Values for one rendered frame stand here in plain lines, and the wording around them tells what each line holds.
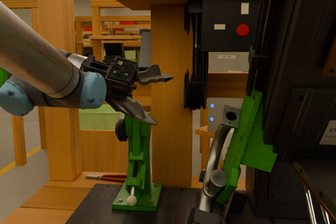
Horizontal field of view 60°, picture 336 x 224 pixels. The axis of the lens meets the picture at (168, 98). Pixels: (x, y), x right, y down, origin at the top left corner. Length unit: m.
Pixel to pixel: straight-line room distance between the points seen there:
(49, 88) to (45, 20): 0.58
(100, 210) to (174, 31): 0.59
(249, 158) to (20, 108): 0.49
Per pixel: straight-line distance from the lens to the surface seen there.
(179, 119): 0.99
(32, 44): 0.48
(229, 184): 0.63
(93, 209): 0.93
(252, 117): 0.61
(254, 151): 0.65
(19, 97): 0.65
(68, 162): 1.14
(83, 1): 11.39
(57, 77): 0.53
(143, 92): 1.08
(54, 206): 1.02
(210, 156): 0.78
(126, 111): 0.68
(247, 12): 0.88
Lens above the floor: 1.35
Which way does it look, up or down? 9 degrees down
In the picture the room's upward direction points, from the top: straight up
